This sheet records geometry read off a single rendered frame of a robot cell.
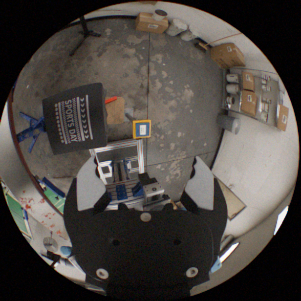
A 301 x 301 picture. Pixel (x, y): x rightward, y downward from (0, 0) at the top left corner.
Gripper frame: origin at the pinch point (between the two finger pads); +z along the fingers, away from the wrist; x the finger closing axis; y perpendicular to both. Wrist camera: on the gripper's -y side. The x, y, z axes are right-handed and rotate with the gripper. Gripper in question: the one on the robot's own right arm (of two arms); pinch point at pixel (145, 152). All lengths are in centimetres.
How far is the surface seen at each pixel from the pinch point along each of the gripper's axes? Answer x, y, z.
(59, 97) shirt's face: -57, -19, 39
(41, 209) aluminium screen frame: -14.7, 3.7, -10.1
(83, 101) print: -39, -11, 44
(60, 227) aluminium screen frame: -14.8, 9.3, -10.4
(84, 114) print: -39, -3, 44
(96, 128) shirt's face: -32, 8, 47
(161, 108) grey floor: 28, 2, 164
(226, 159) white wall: 263, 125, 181
